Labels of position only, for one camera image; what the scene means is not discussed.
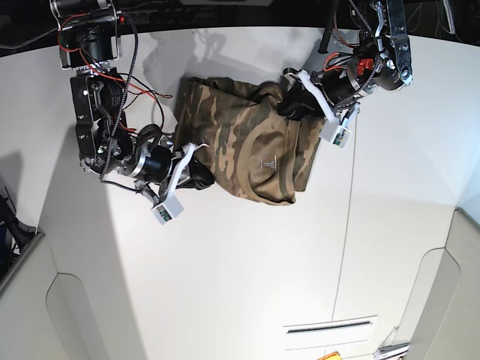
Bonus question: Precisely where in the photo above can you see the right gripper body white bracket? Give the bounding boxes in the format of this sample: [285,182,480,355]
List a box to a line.
[158,142,208,199]

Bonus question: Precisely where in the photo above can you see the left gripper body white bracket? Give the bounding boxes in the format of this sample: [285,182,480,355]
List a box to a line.
[283,67,361,122]

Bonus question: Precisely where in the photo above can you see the grey device at edge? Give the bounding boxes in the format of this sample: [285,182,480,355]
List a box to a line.
[374,343,410,360]

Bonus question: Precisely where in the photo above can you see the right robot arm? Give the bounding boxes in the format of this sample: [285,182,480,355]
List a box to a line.
[49,1,214,203]

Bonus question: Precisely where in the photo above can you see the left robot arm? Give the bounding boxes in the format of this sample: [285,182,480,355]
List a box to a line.
[277,1,413,121]

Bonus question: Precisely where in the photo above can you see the orange object at edge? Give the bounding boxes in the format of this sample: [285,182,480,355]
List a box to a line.
[318,352,342,360]

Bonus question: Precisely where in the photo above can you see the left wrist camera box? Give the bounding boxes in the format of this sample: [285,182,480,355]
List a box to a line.
[319,121,352,149]

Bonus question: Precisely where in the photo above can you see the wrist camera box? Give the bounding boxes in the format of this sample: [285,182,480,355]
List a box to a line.
[319,121,352,149]
[151,195,184,225]

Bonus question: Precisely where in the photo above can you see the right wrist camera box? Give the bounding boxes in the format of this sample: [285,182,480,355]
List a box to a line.
[151,195,184,225]

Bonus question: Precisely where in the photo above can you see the black power strip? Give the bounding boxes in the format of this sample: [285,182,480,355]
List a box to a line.
[128,11,197,24]

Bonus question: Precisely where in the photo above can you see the camouflage T-shirt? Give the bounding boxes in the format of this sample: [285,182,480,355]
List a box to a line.
[175,77,325,206]

